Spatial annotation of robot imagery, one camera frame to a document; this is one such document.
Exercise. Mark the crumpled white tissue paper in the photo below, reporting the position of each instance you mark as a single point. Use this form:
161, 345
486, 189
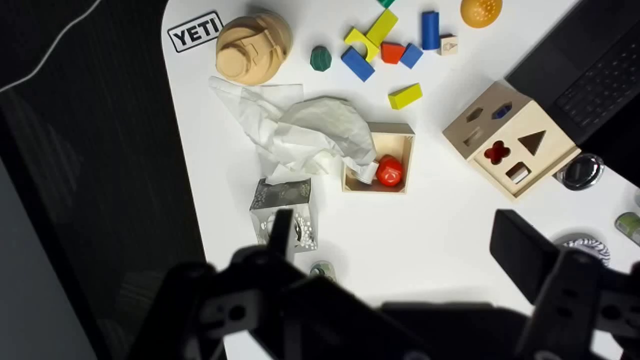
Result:
296, 137

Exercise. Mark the small open wooden box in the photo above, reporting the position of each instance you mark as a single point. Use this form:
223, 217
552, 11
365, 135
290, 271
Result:
393, 140

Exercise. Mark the small blue wooden block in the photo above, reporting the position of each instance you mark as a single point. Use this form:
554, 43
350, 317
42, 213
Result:
411, 56

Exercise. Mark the orange round wooden piece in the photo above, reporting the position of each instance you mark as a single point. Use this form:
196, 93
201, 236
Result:
481, 13

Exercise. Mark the yellow wedge wooden block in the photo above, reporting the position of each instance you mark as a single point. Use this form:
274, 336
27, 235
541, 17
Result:
405, 97

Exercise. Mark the red wooden block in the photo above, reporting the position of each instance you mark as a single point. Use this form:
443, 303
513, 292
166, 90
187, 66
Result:
391, 52

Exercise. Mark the teal block at top edge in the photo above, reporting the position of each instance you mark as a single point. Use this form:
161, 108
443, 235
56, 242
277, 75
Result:
385, 3

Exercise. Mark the dark green wooden block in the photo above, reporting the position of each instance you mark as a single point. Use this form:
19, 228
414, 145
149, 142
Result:
320, 59

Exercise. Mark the tan wooden stacked toy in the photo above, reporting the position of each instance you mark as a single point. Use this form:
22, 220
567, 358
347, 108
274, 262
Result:
252, 48

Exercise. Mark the yellow L-shaped wooden block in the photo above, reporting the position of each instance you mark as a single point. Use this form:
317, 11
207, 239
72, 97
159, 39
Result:
373, 39

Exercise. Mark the natural wooden cube block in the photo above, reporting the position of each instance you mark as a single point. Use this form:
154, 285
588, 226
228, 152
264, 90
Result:
449, 44

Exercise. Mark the red ball block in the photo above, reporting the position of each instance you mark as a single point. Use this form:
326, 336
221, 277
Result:
391, 173

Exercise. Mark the wooden shape sorter box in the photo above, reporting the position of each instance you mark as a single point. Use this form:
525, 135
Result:
511, 138

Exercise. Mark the blue cylinder wooden block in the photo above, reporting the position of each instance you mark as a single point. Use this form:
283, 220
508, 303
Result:
431, 31

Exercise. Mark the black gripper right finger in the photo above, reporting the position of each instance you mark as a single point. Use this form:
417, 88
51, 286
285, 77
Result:
572, 295

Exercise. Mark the blue rectangular wooden block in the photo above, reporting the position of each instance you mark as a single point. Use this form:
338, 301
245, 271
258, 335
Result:
352, 59

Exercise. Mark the black tumbler cup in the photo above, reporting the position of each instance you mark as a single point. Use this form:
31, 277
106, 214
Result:
583, 173

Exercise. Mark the black laptop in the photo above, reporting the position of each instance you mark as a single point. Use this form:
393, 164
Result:
584, 73

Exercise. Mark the YETI sticker label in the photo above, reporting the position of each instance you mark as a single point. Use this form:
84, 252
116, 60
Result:
196, 31

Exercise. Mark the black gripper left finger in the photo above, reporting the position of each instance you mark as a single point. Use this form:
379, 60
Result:
263, 295

